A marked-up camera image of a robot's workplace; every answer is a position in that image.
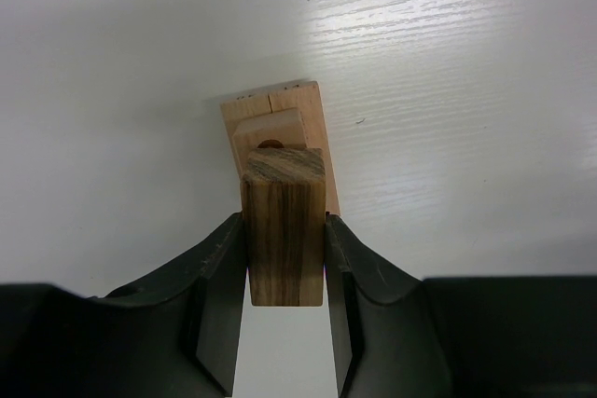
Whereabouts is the dark-sided wood block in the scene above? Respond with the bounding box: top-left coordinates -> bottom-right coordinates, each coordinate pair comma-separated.
241,148 -> 326,307

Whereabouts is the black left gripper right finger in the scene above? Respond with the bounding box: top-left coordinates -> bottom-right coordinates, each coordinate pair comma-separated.
325,214 -> 596,397

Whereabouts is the wood cube with letter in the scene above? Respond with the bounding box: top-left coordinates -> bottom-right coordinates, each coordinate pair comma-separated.
232,108 -> 307,174

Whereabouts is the wood plank block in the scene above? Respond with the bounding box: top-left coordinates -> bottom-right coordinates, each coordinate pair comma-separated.
220,93 -> 271,176

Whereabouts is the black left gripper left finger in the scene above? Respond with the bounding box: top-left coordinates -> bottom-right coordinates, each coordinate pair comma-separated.
1,213 -> 246,397

